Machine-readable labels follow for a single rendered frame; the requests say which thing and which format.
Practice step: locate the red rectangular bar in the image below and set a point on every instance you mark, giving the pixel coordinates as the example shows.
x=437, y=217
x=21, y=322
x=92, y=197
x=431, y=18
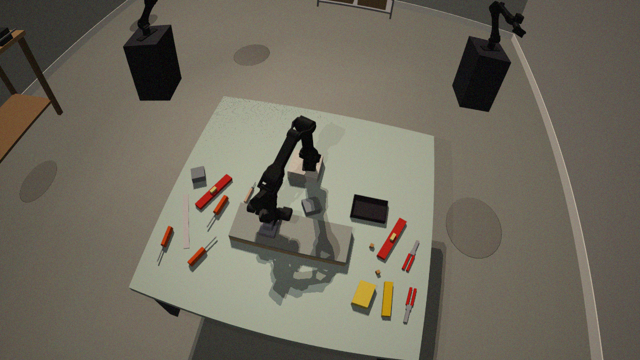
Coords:
x=202, y=202
x=388, y=244

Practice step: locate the red-handled pliers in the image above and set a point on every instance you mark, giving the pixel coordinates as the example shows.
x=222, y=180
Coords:
x=408, y=307
x=411, y=253

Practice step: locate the yellow rectangular block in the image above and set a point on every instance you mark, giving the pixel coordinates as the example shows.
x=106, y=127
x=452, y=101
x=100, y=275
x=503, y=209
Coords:
x=363, y=294

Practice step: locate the orange-handled awl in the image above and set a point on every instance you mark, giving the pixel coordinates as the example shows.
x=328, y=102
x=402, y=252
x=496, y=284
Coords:
x=165, y=239
x=198, y=254
x=219, y=207

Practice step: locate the yellow rectangular bar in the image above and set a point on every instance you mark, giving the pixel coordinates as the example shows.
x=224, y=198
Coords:
x=387, y=299

